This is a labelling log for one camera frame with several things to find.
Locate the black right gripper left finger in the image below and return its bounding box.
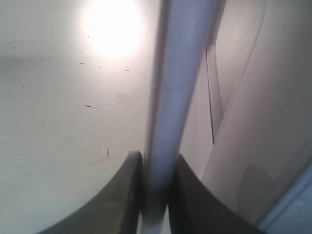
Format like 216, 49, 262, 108
43, 151, 143, 234

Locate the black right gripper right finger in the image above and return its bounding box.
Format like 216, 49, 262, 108
168, 155, 263, 234

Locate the white microwave oven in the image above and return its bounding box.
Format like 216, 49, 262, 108
142, 0, 312, 234

